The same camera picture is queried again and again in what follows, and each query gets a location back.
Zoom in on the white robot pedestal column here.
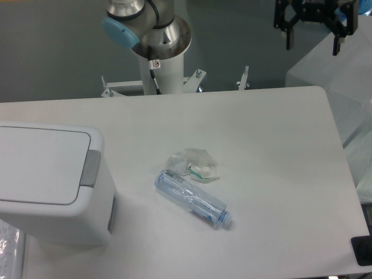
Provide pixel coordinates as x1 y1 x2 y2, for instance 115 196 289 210
137 54 184 95

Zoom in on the levelling bolt with wing nut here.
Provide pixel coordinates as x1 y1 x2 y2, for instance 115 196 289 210
236 65 250 91

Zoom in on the white trash can body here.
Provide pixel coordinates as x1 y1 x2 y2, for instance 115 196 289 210
1 120 117 245

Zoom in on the black device at edge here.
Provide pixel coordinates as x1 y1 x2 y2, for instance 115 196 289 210
351 235 372 266

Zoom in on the clear bin at lower left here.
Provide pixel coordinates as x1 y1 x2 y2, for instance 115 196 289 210
1 220 26 279

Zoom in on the clear crushed plastic bottle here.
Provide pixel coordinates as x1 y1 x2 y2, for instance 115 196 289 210
154 170 233 230

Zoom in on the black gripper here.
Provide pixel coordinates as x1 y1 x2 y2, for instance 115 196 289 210
273 0 358 56

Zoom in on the white trash can lid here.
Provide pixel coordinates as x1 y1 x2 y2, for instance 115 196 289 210
1 122 104 205

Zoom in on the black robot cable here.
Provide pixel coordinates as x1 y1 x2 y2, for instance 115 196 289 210
147 45 162 95

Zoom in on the crumpled clear plastic wrapper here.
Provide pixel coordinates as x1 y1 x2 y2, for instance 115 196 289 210
165 148 220 184

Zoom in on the white pedestal base bracket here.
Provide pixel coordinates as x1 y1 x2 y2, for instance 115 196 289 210
101 69 206 98

